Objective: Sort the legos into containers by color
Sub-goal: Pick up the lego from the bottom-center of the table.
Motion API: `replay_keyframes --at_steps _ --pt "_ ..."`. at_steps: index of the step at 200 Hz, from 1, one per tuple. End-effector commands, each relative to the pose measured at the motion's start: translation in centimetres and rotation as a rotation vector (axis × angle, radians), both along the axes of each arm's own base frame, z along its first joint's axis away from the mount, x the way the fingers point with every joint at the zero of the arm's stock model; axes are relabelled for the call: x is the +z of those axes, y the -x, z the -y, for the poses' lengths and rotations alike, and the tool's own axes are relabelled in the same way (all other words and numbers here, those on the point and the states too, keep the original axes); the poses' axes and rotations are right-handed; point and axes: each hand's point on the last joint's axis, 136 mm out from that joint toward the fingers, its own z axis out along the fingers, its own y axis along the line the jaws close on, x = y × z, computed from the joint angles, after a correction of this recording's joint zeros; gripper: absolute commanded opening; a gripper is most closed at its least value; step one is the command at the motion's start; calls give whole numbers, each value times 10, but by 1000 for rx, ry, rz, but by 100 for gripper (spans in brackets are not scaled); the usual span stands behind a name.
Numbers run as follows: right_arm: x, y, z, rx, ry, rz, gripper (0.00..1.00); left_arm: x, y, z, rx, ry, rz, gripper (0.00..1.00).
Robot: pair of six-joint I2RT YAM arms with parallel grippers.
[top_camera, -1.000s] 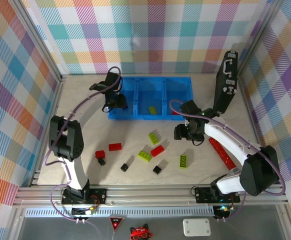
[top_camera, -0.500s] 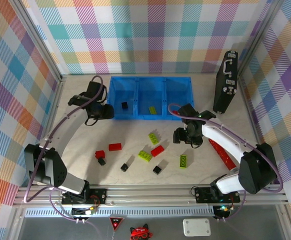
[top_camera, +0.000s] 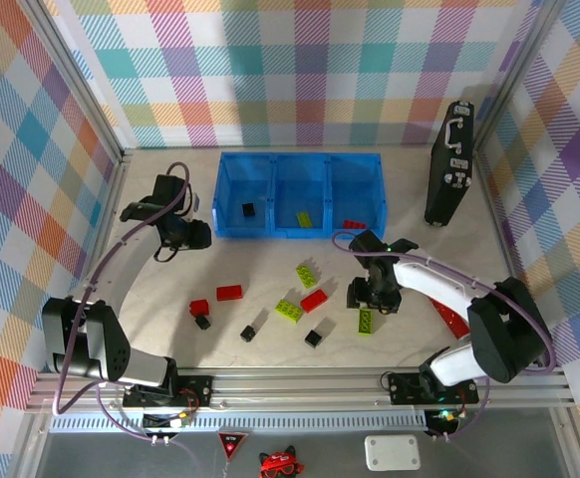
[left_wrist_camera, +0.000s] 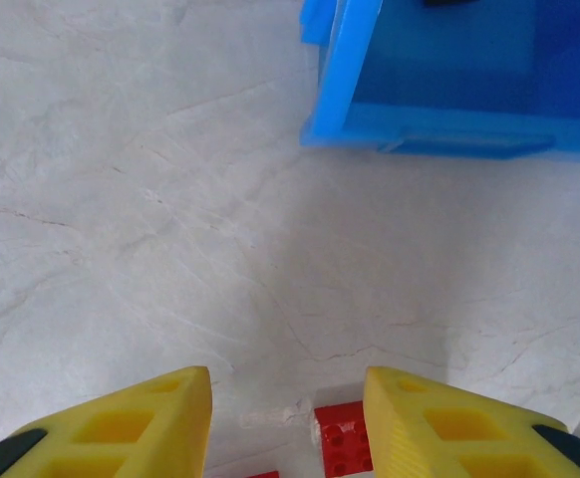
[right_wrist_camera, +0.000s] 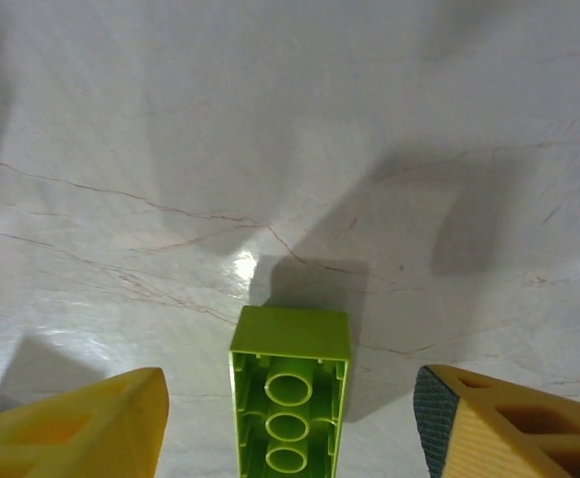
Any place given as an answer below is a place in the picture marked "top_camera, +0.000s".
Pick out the blue three-compartment plastic bin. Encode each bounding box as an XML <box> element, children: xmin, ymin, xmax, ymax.
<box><xmin>211</xmin><ymin>151</ymin><xmax>389</xmax><ymax>240</ymax></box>

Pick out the white rectangular box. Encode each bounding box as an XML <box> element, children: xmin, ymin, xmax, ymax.
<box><xmin>363</xmin><ymin>434</ymin><xmax>422</xmax><ymax>472</ymax></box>

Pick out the red cat figure with sunglasses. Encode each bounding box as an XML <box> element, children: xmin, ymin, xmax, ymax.
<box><xmin>258</xmin><ymin>445</ymin><xmax>305</xmax><ymax>473</ymax></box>

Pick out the red triangle sticker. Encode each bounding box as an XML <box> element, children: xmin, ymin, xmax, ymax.
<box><xmin>216</xmin><ymin>431</ymin><xmax>248</xmax><ymax>462</ymax></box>

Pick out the black left wrist cable loop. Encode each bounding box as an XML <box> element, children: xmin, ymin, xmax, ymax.
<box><xmin>152</xmin><ymin>242</ymin><xmax>181</xmax><ymax>264</ymax></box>

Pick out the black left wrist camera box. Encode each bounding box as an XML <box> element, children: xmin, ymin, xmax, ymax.
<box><xmin>151</xmin><ymin>173</ymin><xmax>187</xmax><ymax>203</ymax></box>

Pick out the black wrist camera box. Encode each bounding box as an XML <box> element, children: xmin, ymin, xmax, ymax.
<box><xmin>348</xmin><ymin>229</ymin><xmax>389</xmax><ymax>256</ymax></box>
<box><xmin>151</xmin><ymin>173</ymin><xmax>187</xmax><ymax>203</ymax></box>

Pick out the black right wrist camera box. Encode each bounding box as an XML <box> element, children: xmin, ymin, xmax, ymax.
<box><xmin>348</xmin><ymin>229</ymin><xmax>389</xmax><ymax>256</ymax></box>

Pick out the aluminium left side rail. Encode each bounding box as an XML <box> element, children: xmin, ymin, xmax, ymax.
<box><xmin>63</xmin><ymin>148</ymin><xmax>135</xmax><ymax>372</ymax></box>

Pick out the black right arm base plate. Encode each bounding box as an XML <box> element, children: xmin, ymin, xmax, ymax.
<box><xmin>386</xmin><ymin>371</ymin><xmax>481</xmax><ymax>405</ymax></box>

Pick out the aluminium front frame rail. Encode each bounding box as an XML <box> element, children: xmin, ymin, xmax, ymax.
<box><xmin>24</xmin><ymin>366</ymin><xmax>579</xmax><ymax>415</ymax></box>

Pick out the black briefcase with silver handle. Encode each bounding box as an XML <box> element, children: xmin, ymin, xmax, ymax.
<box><xmin>423</xmin><ymin>99</ymin><xmax>476</xmax><ymax>228</ymax></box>

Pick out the aluminium right side rail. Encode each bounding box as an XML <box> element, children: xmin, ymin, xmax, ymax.
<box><xmin>473</xmin><ymin>143</ymin><xmax>568</xmax><ymax>372</ymax></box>

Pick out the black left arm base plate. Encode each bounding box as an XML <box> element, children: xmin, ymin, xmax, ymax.
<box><xmin>122</xmin><ymin>375</ymin><xmax>215</xmax><ymax>410</ymax></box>

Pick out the white slotted cable duct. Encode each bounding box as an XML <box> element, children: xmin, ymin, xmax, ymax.
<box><xmin>49</xmin><ymin>411</ymin><xmax>429</xmax><ymax>434</ymax></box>

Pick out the aluminium left corner post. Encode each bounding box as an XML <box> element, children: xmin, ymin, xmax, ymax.
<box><xmin>20</xmin><ymin>0</ymin><xmax>135</xmax><ymax>168</ymax></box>

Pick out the aluminium corner post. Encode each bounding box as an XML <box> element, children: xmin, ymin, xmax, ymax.
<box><xmin>471</xmin><ymin>0</ymin><xmax>568</xmax><ymax>150</ymax></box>
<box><xmin>20</xmin><ymin>0</ymin><xmax>135</xmax><ymax>168</ymax></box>

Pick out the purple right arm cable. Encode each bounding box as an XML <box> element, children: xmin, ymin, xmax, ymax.
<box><xmin>330</xmin><ymin>229</ymin><xmax>558</xmax><ymax>443</ymax></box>

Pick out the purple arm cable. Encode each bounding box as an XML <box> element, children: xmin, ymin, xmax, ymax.
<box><xmin>50</xmin><ymin>161</ymin><xmax>206</xmax><ymax>472</ymax></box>
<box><xmin>330</xmin><ymin>229</ymin><xmax>558</xmax><ymax>443</ymax></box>

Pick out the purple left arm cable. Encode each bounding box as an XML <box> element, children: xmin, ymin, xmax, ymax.
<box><xmin>50</xmin><ymin>161</ymin><xmax>206</xmax><ymax>472</ymax></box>

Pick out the aluminium right corner post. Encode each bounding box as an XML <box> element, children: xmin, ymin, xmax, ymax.
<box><xmin>471</xmin><ymin>0</ymin><xmax>568</xmax><ymax>150</ymax></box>

